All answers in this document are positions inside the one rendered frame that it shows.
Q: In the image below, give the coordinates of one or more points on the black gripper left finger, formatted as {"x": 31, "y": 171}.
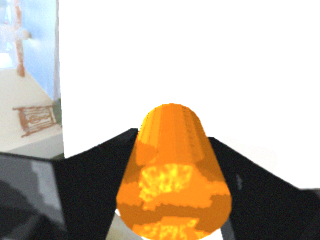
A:
{"x": 78, "y": 193}

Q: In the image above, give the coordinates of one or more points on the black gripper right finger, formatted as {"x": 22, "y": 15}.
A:
{"x": 263, "y": 205}

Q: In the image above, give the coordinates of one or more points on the orange knob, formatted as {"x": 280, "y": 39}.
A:
{"x": 173, "y": 187}

